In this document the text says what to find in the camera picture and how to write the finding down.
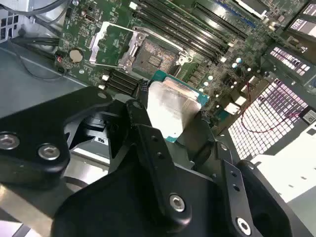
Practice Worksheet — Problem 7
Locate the silver-topped CPU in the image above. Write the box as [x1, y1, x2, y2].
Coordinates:
[145, 70, 210, 144]

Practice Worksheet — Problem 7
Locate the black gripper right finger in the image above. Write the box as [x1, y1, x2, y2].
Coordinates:
[184, 112, 308, 237]

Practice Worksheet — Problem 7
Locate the metal socket cover frame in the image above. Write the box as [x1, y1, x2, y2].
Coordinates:
[89, 21, 139, 71]

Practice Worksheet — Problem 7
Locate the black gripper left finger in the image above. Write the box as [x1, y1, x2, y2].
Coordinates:
[0, 80, 195, 235]

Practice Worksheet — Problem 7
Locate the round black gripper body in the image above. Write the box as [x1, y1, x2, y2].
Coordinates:
[53, 110, 230, 237]

